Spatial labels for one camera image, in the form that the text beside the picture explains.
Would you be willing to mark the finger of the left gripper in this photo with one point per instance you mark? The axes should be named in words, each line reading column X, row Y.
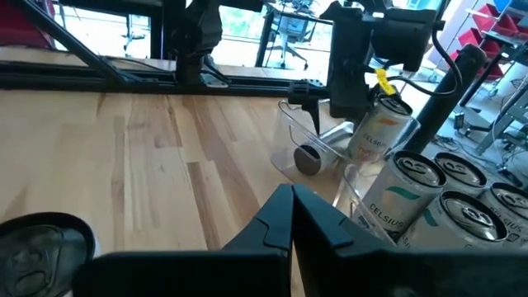
column 309, row 92

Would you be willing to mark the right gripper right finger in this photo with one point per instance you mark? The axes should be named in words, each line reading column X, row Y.
column 392, row 274

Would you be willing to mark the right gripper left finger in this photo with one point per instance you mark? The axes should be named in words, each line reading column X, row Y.
column 185, row 272

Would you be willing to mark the Celsius Tropical Vibe can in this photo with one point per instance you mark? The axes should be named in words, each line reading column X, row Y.
column 326, row 144
column 41, row 255
column 379, row 132

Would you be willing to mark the Celsius Arctic Vibe can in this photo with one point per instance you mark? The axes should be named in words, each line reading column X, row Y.
column 396, row 202
column 460, row 171
column 513, row 202
column 470, row 216

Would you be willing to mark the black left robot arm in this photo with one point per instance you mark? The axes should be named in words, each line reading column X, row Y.
column 198, row 37

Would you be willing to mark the clear plastic bin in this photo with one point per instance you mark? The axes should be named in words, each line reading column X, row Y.
column 350, row 194
column 284, row 140

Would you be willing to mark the grey office chair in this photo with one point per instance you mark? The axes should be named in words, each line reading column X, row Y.
column 290, row 29

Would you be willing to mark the black stand pole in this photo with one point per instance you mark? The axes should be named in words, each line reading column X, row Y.
column 449, row 95

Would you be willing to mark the red storage bin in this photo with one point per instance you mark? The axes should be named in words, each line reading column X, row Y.
column 474, row 41
column 493, row 71
column 495, row 20

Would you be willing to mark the blue storage bin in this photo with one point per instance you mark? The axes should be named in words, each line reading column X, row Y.
column 503, row 4

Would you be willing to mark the storage bin rack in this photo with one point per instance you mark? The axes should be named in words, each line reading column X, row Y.
column 515, row 43

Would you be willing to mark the grey metal desk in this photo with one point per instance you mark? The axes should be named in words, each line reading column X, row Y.
column 511, row 115

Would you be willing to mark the red furniture piece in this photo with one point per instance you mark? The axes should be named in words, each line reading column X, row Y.
column 24, row 20

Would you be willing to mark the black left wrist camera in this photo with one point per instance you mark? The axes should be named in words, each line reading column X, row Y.
column 404, row 37

